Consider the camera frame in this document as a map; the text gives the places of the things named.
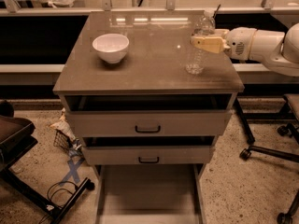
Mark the crumpled plastic bag on floor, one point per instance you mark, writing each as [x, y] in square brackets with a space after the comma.
[63, 126]

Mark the top drawer with black handle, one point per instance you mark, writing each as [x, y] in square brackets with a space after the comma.
[131, 124]

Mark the grey drawer cabinet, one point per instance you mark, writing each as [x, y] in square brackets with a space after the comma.
[151, 77]

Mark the clear plastic water bottle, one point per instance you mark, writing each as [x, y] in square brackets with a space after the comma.
[204, 25]

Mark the black office chair left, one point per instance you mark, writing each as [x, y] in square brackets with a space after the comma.
[15, 141]

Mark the white ceramic bowl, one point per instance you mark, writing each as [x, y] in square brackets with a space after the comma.
[111, 48]

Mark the blue tape cross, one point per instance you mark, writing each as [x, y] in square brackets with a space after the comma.
[73, 170]

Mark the drawer with black handle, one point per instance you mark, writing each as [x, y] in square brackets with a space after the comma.
[147, 155]
[131, 124]

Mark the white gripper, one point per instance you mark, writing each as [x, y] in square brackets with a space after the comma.
[239, 43]

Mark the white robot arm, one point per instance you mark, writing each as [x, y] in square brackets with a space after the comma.
[277, 51]

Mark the open bottom drawer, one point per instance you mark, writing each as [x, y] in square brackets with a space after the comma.
[150, 194]

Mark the black wire basket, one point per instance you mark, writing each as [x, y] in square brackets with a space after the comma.
[62, 142]

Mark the middle drawer with black handle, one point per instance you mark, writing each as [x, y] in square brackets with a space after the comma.
[147, 155]

